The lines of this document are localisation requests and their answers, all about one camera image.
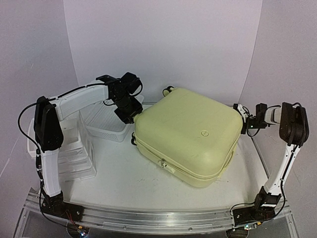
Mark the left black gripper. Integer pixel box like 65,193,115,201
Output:
113,94,144,125

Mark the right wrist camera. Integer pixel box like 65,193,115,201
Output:
233,104,250,117

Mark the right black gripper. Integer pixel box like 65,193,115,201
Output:
227,116,265,134

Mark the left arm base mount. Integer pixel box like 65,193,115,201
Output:
41,191,84,222

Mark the white plastic drawer organizer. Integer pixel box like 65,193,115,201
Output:
26,110,98,183

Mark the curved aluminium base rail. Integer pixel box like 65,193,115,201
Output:
13,189,299,238

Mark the pale yellow hard-shell suitcase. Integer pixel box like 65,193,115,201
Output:
133,87,243,188

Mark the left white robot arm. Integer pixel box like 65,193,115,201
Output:
34,72,143,197

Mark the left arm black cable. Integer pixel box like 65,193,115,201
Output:
18,84,109,224

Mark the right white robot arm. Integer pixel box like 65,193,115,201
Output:
235,102,309,220

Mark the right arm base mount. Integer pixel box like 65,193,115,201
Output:
230,186,286,227

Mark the white perforated plastic basket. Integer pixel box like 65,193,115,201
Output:
80,101,131,142

